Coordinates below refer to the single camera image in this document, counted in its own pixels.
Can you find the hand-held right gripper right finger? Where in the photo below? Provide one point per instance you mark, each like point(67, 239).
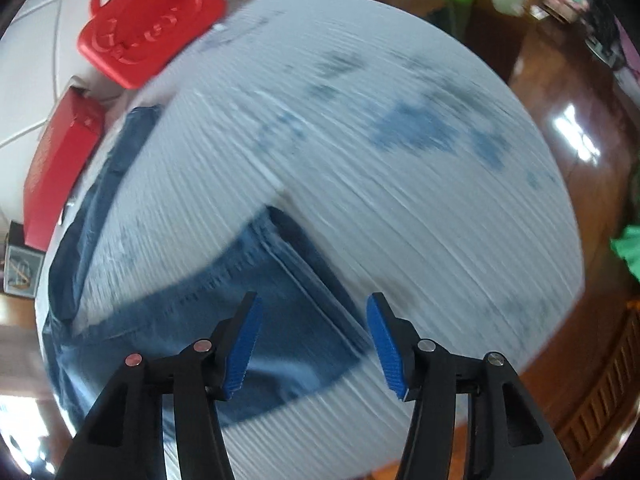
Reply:
point(386, 340)

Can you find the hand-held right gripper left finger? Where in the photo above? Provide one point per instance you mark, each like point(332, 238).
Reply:
point(246, 344)

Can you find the blue denim jeans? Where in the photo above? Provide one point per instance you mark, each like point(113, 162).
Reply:
point(280, 310)

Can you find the white striped printed cloth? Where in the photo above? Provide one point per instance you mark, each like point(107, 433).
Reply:
point(360, 170)

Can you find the small framed picture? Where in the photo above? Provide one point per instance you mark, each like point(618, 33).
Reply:
point(22, 270)

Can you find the green cloth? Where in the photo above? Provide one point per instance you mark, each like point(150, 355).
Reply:
point(629, 252)

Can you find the red cardboard box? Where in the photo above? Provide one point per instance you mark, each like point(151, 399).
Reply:
point(62, 160)

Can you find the red plastic handbag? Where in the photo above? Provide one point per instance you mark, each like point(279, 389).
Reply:
point(150, 20)

